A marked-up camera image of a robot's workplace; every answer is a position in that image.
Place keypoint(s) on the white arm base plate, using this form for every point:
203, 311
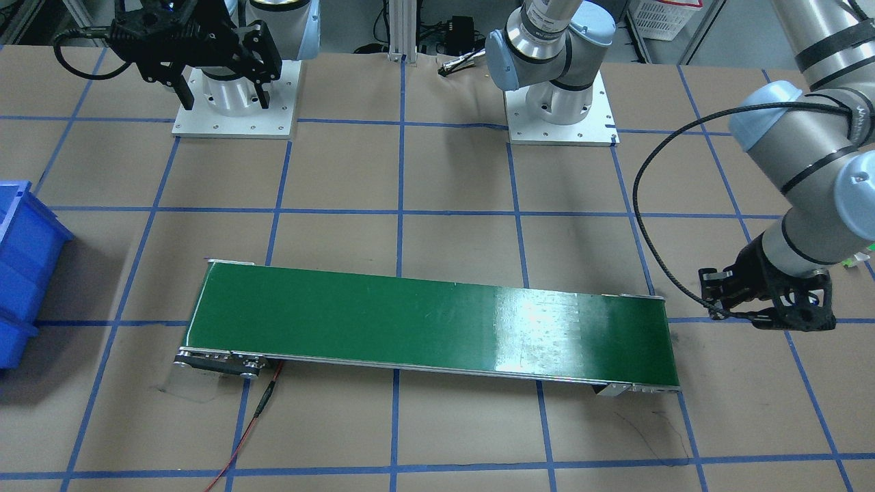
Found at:
231, 109
546, 115

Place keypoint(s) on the green conveyor belt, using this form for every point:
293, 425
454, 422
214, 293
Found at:
246, 314

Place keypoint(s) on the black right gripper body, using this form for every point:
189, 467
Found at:
179, 60

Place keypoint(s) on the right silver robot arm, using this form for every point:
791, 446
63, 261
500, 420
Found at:
294, 27

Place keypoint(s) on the green push button switch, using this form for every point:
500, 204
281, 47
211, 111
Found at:
859, 257

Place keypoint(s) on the aluminium frame post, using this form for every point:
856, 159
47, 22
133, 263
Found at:
404, 24

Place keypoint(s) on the blue plastic bin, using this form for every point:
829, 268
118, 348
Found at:
32, 238

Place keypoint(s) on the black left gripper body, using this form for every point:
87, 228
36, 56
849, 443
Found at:
754, 269

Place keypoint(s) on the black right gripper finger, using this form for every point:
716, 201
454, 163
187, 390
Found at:
181, 88
262, 94

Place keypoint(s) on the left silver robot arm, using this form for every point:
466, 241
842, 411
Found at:
814, 145

